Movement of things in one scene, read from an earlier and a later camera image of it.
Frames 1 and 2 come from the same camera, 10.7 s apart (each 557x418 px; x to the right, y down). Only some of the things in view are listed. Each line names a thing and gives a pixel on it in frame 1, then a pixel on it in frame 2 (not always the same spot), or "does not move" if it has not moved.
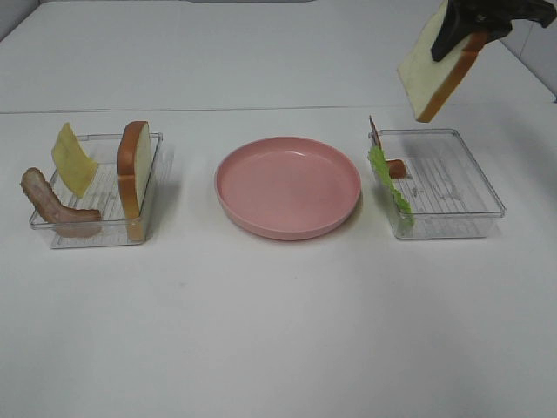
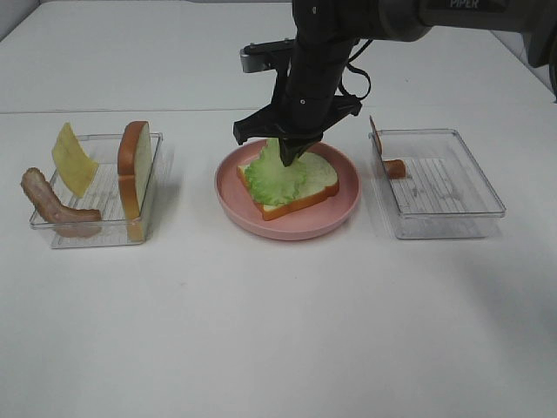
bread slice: (134, 162) does not move
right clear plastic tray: (448, 194) does not move
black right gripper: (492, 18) to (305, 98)
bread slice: (428, 84) to (321, 180)
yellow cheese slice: (74, 165) does not move
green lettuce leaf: (378, 158) to (272, 183)
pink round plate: (287, 188) does not move
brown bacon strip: (397, 168) does not move
